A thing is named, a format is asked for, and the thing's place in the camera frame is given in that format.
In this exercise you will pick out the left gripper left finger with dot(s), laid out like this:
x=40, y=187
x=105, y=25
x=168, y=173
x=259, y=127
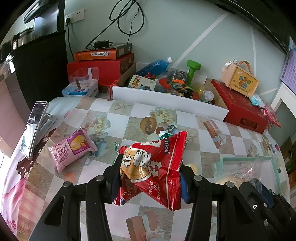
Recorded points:
x=112, y=180

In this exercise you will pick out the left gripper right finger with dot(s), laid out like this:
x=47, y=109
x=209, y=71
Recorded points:
x=187, y=184

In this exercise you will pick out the shiny red snack bag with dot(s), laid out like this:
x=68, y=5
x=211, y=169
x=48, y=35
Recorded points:
x=153, y=167

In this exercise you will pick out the round bun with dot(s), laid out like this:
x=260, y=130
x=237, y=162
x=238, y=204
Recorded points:
x=236, y=172

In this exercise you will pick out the pale jelly cup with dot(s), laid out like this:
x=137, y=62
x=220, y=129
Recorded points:
x=193, y=167

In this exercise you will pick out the teal shallow tray box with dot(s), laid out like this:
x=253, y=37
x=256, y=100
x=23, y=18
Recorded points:
x=269, y=173

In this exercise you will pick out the pink roll cake packet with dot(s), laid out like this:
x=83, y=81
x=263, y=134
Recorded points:
x=71, y=149

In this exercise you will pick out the green white cracker packet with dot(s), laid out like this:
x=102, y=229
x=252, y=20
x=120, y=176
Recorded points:
x=164, y=134

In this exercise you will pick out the large red gift box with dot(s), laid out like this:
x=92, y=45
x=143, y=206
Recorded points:
x=241, y=112

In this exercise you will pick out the clear acrylic box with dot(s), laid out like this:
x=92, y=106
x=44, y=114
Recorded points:
x=83, y=82

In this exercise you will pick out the toy card box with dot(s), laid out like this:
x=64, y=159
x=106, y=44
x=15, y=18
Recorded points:
x=139, y=82

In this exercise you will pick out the red patterned flat box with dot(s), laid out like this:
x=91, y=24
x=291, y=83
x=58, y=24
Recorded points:
x=270, y=115

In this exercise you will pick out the red box on left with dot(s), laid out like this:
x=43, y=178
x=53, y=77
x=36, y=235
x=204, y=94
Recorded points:
x=120, y=70

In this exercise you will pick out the blue water bottle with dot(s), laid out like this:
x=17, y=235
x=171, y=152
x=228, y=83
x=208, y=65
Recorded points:
x=155, y=68

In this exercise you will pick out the wet wipes pack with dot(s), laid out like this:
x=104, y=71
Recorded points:
x=257, y=101

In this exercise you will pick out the orange flat box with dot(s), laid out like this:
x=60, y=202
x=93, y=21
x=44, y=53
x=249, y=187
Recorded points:
x=115, y=52

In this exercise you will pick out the green dumbbell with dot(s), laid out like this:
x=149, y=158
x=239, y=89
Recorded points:
x=193, y=66

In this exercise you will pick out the white shelf unit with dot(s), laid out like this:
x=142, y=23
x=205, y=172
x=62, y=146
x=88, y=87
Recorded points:
x=285, y=95

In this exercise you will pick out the black cabinet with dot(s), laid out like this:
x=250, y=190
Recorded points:
x=40, y=64

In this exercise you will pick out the purple perforated basket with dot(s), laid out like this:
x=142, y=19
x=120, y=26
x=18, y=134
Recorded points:
x=288, y=75

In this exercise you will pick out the yellow handled gift case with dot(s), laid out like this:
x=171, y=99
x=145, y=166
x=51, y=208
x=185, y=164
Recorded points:
x=238, y=76

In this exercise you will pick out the wall socket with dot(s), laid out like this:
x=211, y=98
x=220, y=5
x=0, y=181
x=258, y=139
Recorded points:
x=74, y=17

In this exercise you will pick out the wall mounted television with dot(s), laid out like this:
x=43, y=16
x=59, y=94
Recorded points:
x=274, y=19

